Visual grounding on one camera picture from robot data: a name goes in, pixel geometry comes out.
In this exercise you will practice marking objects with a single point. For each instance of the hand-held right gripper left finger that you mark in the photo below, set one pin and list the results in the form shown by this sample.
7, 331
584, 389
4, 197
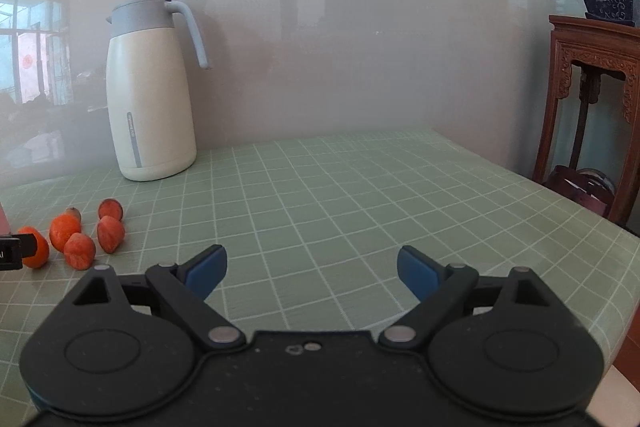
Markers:
207, 269

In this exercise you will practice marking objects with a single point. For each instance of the carved wooden stand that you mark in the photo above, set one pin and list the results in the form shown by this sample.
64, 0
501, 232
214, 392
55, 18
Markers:
595, 42

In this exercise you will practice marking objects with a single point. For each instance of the small peeled orange fruit piece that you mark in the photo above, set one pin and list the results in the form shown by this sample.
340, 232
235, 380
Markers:
80, 252
110, 234

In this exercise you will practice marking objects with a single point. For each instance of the green checked tablecloth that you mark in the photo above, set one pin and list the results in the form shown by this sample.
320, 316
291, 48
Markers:
350, 207

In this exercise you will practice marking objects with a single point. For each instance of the white thermos jug grey lid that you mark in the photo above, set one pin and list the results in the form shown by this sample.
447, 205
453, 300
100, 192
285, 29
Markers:
150, 107

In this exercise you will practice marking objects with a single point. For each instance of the orange tangerine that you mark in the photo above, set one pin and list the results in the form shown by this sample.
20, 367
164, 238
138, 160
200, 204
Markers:
62, 232
39, 253

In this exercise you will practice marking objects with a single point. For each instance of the small brown orange-cut fruit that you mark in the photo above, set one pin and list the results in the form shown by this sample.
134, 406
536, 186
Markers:
110, 209

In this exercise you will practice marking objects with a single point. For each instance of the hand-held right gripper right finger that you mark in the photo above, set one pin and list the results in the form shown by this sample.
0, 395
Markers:
417, 269

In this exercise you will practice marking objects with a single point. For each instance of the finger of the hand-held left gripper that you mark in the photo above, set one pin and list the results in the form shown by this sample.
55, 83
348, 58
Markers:
27, 246

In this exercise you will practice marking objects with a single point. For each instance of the small brown longan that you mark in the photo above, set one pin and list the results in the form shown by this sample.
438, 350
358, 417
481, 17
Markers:
75, 213

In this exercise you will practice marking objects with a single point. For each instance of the colourful cardboard box red inside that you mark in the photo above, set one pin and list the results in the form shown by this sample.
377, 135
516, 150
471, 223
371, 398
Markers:
2, 219

